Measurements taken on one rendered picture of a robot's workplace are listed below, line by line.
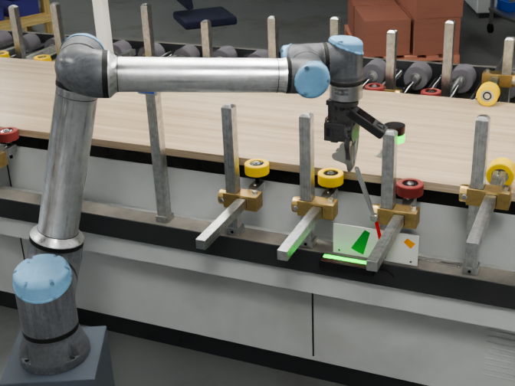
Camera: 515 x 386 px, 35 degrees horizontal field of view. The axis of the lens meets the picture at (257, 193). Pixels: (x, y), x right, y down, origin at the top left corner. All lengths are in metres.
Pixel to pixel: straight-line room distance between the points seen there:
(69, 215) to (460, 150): 1.28
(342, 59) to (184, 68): 0.43
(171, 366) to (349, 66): 1.54
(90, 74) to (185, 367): 1.56
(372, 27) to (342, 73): 4.39
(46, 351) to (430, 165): 1.28
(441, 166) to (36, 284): 1.28
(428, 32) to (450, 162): 4.03
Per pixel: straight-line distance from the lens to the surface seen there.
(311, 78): 2.01
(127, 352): 3.36
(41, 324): 2.22
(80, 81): 2.00
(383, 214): 2.41
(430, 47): 6.68
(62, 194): 2.25
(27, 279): 2.19
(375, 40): 6.59
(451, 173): 2.58
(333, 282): 2.60
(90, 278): 3.36
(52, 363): 2.27
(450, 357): 2.89
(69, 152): 2.20
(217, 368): 3.21
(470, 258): 2.42
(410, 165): 2.62
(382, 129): 2.24
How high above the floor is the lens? 1.93
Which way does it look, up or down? 25 degrees down
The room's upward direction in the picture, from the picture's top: 2 degrees counter-clockwise
